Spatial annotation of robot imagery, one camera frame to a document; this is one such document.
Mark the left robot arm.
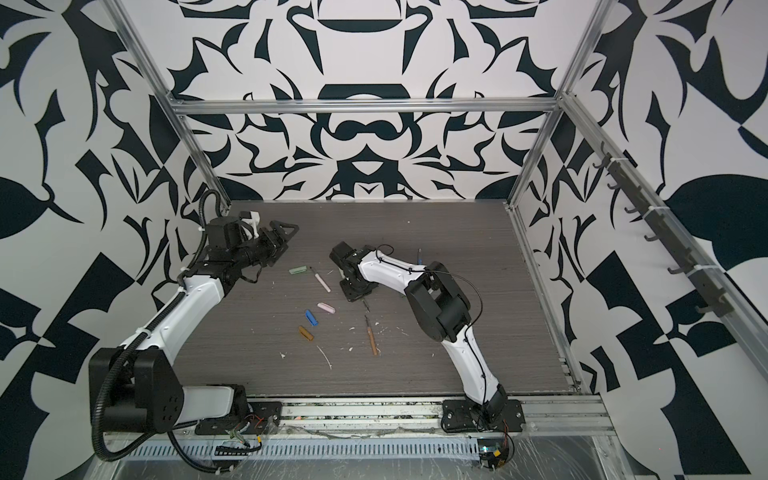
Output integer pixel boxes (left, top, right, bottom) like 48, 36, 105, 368
88, 190, 299, 462

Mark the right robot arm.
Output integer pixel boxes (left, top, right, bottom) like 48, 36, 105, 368
329, 242, 507, 423

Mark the light green pen cap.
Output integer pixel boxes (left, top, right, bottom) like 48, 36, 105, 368
288, 266, 309, 275

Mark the pink pen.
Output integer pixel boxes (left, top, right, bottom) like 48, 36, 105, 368
309, 266, 332, 293

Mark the pink pen cap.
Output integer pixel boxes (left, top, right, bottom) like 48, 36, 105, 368
317, 302, 336, 314

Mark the blue pen cap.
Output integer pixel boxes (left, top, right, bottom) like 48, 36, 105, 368
305, 310, 318, 326

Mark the orange pen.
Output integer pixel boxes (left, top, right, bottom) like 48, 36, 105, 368
364, 315, 379, 356

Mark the white paper strip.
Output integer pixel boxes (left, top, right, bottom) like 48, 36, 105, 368
316, 345, 333, 370

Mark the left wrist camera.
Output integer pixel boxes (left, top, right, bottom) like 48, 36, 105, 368
238, 211, 260, 240

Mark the aluminium front rail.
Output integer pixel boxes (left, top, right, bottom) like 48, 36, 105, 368
239, 395, 617, 440

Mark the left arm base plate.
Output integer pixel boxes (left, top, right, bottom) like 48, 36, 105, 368
194, 401, 283, 435

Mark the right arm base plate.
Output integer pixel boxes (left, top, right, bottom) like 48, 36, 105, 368
440, 399, 526, 433

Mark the white cable duct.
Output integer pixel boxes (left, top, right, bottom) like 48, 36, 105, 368
122, 439, 481, 462

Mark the wall hook rack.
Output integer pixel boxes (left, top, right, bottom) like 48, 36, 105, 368
595, 152, 735, 318

